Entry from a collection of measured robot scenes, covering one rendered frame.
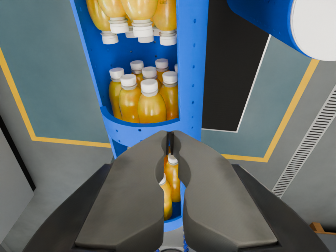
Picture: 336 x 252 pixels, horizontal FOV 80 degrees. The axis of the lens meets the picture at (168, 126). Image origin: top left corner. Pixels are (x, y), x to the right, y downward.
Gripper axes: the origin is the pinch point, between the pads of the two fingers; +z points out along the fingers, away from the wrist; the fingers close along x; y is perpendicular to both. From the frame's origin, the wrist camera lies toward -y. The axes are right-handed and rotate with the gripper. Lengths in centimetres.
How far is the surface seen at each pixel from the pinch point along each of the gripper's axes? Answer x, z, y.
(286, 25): 31, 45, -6
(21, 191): -164, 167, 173
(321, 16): 37, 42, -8
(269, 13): 31, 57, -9
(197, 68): 6.9, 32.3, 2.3
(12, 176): -162, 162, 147
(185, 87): 4.4, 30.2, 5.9
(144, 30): -3.9, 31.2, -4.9
